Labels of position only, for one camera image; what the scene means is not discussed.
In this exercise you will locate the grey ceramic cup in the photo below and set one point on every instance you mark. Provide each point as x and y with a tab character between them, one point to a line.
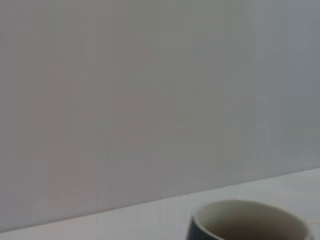
240	220

